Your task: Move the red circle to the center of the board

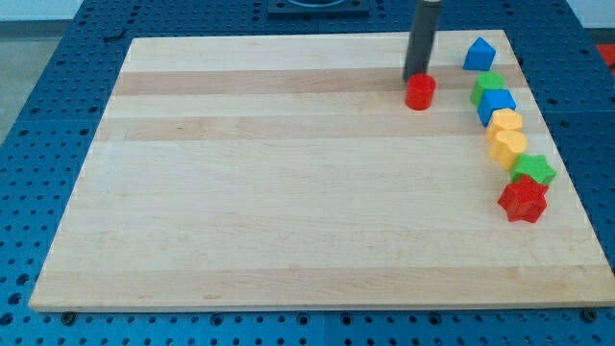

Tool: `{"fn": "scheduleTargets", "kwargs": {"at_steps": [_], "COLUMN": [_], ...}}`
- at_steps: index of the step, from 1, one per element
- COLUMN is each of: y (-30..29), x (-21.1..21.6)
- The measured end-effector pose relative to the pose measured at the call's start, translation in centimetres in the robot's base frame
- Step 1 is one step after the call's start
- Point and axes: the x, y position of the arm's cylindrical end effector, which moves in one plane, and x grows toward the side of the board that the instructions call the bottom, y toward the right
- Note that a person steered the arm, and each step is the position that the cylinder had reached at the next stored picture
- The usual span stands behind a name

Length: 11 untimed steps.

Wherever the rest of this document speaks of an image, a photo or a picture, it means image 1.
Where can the red cylinder block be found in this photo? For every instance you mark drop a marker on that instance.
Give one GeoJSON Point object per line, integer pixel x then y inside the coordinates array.
{"type": "Point", "coordinates": [419, 91]}

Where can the light wooden board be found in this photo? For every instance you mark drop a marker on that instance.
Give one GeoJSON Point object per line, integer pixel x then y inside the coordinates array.
{"type": "Point", "coordinates": [287, 173]}

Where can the blue cube block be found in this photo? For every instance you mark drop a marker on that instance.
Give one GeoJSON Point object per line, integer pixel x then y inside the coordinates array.
{"type": "Point", "coordinates": [493, 100]}

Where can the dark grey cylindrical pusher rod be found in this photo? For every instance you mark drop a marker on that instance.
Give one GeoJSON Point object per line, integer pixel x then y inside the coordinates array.
{"type": "Point", "coordinates": [421, 37]}

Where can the yellow heart block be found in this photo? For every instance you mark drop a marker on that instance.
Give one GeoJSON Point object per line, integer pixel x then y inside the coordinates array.
{"type": "Point", "coordinates": [506, 147]}

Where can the yellow hexagon block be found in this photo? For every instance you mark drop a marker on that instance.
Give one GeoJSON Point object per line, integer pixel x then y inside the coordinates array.
{"type": "Point", "coordinates": [503, 120]}

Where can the green cylinder block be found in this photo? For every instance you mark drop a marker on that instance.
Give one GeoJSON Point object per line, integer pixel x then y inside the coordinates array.
{"type": "Point", "coordinates": [487, 80]}

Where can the blue house-shaped block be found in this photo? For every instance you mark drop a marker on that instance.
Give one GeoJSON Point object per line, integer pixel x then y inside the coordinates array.
{"type": "Point", "coordinates": [480, 56]}

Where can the red star block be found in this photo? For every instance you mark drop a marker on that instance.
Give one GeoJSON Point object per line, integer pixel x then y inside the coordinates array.
{"type": "Point", "coordinates": [524, 200]}

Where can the green star block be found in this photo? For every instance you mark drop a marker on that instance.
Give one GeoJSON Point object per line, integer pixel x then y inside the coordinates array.
{"type": "Point", "coordinates": [534, 166]}

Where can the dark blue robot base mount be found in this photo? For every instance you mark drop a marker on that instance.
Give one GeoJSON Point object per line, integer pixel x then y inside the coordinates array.
{"type": "Point", "coordinates": [283, 8]}

